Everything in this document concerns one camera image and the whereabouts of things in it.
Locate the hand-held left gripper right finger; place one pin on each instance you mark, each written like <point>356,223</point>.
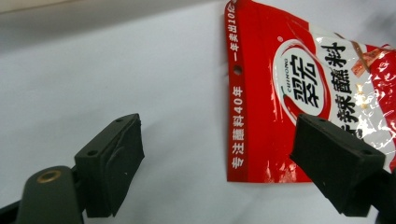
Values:
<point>339,168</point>

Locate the red seasoning packet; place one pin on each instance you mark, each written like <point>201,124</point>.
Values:
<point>258,102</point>

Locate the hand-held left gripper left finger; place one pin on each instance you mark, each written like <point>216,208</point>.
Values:
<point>106,168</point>

